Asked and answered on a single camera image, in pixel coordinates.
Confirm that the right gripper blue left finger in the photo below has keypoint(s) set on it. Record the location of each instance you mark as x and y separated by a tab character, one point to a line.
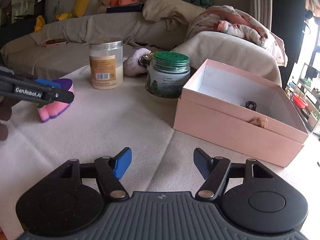
121	162

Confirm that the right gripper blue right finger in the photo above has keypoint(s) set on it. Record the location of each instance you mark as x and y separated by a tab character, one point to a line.
203	162

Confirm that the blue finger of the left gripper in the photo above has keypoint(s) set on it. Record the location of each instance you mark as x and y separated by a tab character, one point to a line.
47	83

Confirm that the lilac fluffy scrunchie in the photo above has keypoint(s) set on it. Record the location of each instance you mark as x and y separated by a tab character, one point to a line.
137	64

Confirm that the beige sofa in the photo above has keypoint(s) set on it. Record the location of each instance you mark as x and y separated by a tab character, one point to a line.
63	47

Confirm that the clear jar with tan lid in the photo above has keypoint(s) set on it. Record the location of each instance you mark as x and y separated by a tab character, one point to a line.
106	62

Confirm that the pink cardboard box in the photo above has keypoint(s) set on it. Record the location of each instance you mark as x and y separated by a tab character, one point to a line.
242	112

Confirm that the yellow plush toy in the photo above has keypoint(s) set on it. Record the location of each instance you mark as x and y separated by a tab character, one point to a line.
78	10

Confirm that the green lid glass jar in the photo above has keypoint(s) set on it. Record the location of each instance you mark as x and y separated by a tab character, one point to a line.
168	72

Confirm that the cream pillow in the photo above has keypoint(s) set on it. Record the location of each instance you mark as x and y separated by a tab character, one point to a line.
174	12

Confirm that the pink floral blanket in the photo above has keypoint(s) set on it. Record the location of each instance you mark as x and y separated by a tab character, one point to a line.
225	19

